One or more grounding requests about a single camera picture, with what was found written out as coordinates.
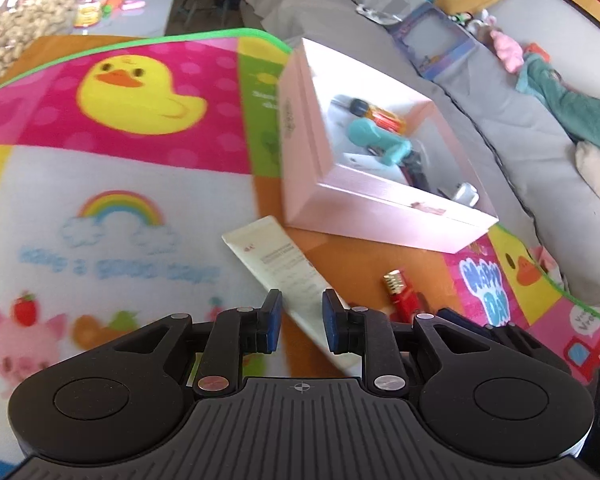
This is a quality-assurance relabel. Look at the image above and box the red lighter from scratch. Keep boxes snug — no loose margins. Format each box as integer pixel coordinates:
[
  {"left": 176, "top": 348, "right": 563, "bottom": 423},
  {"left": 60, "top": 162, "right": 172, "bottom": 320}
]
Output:
[{"left": 383, "top": 269, "right": 428, "bottom": 323}]

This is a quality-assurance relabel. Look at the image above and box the cream printed tube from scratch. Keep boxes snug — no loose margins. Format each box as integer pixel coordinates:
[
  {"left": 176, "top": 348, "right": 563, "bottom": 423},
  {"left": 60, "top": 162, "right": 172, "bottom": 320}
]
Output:
[{"left": 221, "top": 215, "right": 366, "bottom": 378}]

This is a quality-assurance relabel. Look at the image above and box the grey sofa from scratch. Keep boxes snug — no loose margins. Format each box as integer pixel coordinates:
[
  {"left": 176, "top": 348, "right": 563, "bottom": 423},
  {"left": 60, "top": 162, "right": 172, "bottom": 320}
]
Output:
[{"left": 240, "top": 0, "right": 600, "bottom": 311}]

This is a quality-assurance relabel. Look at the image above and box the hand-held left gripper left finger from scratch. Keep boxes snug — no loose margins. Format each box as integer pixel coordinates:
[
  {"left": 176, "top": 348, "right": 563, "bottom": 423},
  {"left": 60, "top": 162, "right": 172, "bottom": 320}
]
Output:
[{"left": 100, "top": 289, "right": 284, "bottom": 398}]

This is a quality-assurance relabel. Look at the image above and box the purple window gift box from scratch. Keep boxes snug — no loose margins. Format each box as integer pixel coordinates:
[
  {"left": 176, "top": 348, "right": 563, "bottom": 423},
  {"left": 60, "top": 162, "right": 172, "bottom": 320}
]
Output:
[{"left": 390, "top": 5, "right": 478, "bottom": 81}]

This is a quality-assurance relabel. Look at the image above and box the pink cardboard box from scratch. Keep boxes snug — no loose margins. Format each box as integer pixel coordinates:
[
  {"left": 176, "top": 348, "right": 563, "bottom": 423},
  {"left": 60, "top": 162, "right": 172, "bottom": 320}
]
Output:
[{"left": 278, "top": 37, "right": 501, "bottom": 256}]

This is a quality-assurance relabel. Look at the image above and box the teal cloth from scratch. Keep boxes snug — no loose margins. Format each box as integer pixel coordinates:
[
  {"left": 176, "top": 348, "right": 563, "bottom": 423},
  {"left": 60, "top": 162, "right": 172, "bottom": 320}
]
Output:
[{"left": 517, "top": 52, "right": 600, "bottom": 157}]

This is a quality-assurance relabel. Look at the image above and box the white adapter with cable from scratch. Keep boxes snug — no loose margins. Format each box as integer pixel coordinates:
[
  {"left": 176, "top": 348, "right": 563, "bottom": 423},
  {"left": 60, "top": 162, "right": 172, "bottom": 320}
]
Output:
[{"left": 437, "top": 182, "right": 480, "bottom": 208}]

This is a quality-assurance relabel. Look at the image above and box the pink plush toy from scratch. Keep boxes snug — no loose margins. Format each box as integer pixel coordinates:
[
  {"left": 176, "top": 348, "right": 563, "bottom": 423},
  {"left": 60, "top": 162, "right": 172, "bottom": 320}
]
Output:
[{"left": 490, "top": 30, "right": 526, "bottom": 74}]

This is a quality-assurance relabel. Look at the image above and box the white rabbit plush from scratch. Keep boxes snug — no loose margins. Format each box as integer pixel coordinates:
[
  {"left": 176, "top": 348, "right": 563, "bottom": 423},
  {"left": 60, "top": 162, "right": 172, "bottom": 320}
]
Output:
[{"left": 459, "top": 10, "right": 497, "bottom": 37}]

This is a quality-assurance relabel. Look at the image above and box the small orange bottle black cap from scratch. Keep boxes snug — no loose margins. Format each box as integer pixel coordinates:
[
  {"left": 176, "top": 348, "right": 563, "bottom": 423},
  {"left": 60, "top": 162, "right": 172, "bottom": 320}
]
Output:
[{"left": 349, "top": 99, "right": 409, "bottom": 136}]

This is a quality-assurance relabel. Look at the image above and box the teal black gadget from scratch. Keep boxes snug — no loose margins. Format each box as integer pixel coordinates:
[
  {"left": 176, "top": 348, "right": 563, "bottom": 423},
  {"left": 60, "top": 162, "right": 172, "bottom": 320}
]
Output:
[{"left": 346, "top": 118, "right": 433, "bottom": 193}]

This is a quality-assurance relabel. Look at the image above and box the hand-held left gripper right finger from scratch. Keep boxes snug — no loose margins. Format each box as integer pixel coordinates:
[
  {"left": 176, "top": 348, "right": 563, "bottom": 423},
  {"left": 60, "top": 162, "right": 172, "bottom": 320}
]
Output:
[{"left": 321, "top": 288, "right": 522, "bottom": 397}]

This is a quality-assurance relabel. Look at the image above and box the glass jar of nuts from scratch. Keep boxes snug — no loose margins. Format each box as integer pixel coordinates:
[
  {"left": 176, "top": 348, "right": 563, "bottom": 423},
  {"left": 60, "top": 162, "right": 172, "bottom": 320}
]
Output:
[{"left": 0, "top": 0, "right": 78, "bottom": 96}]

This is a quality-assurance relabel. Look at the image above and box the colourful cartoon play mat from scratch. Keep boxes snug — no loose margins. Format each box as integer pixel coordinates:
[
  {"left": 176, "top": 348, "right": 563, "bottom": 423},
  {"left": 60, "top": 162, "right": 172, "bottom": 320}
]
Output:
[{"left": 0, "top": 27, "right": 600, "bottom": 480}]

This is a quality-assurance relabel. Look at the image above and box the white crumpled wrapper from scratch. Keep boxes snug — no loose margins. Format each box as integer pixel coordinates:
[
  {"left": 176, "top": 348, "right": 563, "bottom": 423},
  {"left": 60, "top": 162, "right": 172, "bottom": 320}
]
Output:
[{"left": 355, "top": 2, "right": 407, "bottom": 27}]

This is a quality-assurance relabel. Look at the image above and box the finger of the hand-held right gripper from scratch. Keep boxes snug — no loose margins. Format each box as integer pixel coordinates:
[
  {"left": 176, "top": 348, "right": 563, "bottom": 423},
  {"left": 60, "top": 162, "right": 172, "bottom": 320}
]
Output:
[{"left": 437, "top": 307, "right": 548, "bottom": 362}]

